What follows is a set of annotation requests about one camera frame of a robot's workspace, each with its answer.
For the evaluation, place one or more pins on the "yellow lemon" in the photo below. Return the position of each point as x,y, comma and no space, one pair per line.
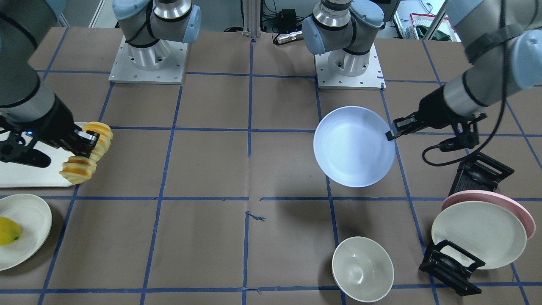
10,231

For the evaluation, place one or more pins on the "cream plate in rack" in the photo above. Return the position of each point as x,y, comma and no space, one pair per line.
489,232

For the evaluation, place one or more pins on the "black plate rack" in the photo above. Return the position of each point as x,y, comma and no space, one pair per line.
447,262

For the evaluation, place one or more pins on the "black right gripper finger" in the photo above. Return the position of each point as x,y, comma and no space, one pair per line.
84,142

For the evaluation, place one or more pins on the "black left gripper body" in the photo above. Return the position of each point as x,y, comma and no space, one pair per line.
432,111

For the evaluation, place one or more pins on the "striped toy bread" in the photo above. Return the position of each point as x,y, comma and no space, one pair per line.
78,169

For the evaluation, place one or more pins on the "white ceramic bowl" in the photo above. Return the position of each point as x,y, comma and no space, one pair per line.
362,269

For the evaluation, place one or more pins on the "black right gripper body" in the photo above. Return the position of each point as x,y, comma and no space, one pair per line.
58,126

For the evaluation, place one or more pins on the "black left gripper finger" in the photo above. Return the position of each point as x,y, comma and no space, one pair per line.
404,126

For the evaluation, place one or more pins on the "white rectangular tray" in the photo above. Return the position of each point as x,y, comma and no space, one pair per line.
23,176

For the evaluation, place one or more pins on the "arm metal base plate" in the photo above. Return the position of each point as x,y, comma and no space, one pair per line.
341,70
162,63

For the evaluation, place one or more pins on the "pink plate in rack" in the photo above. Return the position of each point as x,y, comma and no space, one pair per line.
497,199

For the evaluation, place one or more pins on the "cream plate under lemon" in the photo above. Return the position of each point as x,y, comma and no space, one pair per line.
34,216

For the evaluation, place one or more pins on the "aluminium frame post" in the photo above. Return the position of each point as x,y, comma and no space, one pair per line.
252,17

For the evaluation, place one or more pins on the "black power adapter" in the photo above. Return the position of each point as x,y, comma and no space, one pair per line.
286,20

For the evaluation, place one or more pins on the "light blue plate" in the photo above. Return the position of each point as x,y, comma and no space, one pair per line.
351,147

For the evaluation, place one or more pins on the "silver cylindrical connector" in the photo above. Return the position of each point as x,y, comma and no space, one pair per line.
284,38

